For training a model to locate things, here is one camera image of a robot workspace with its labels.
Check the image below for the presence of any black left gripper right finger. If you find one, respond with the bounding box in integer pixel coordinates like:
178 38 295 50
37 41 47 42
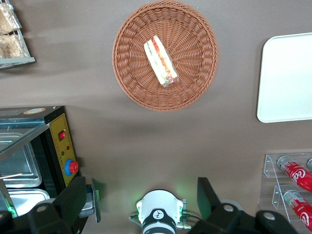
187 177 299 234

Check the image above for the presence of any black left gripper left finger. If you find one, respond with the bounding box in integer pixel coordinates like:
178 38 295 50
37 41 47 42
0 176 87 234

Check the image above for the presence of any triangle sandwich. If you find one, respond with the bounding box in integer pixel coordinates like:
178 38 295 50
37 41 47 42
143 35 179 89

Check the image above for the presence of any cream plastic tray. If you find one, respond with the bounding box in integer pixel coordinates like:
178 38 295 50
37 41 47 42
256 32 312 123

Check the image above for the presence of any round brown wicker basket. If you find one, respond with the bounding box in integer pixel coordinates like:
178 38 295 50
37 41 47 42
112 0 219 112

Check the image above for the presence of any small electronics box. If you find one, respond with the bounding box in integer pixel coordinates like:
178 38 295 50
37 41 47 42
78 177 102 224

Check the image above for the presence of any red and blue knob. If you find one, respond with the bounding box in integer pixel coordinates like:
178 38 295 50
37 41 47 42
64 158 79 176

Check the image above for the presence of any steel food pan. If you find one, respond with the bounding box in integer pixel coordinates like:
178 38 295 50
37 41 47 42
0 189 51 217
0 133 42 188

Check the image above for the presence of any black glass food warmer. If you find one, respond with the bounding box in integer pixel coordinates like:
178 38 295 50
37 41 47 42
0 105 82 234

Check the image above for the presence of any wooden skewer stick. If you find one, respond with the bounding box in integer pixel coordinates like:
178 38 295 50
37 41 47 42
0 173 23 180

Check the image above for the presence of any clear acrylic bottle rack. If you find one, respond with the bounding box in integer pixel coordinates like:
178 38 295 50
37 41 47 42
258 152 312 231

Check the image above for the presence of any clear bag of brown snacks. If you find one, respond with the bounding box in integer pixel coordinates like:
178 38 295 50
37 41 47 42
0 34 28 59
0 3 22 35

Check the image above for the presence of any black arm base cable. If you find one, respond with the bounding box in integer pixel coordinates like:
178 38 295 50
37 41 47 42
176 212 204 230

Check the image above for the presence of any grey wire rack tray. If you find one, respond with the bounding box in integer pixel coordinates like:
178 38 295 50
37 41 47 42
0 0 36 70

